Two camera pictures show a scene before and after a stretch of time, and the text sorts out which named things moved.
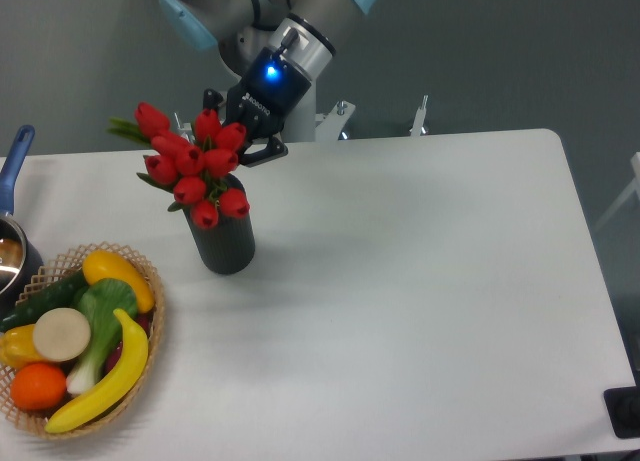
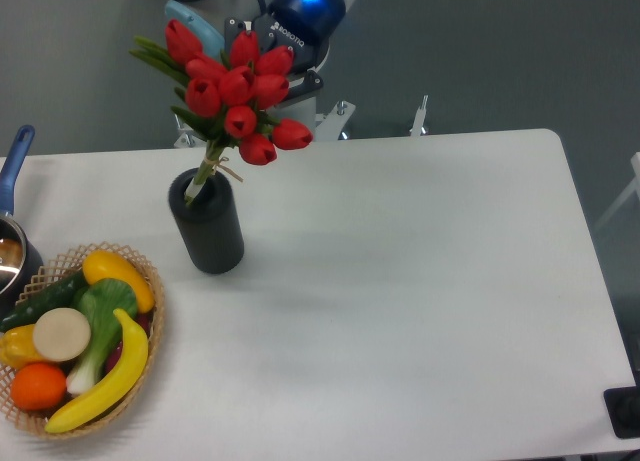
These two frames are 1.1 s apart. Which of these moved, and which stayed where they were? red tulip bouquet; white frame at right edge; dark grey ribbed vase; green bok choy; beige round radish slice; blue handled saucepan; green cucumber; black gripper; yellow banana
Moved: red tulip bouquet; dark grey ribbed vase; black gripper
Stayed: green bok choy; green cucumber; yellow banana; beige round radish slice; blue handled saucepan; white frame at right edge
